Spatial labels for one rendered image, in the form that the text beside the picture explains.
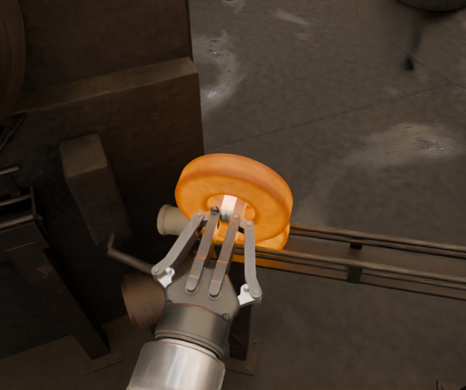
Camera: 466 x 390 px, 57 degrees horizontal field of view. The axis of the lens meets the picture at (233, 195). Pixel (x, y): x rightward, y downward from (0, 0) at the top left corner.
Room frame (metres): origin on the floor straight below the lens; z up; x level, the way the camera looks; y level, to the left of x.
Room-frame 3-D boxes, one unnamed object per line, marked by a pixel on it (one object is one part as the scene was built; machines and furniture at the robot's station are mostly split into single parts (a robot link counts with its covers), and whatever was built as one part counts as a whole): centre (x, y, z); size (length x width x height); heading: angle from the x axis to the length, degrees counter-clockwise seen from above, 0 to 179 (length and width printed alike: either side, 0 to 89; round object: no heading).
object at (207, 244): (0.26, 0.03, 0.92); 0.11 x 0.01 x 0.04; 168
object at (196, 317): (0.19, 0.04, 0.91); 0.09 x 0.08 x 0.07; 166
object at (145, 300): (0.44, 0.13, 0.27); 0.22 x 0.13 x 0.53; 111
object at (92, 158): (0.54, 0.27, 0.68); 0.11 x 0.08 x 0.24; 21
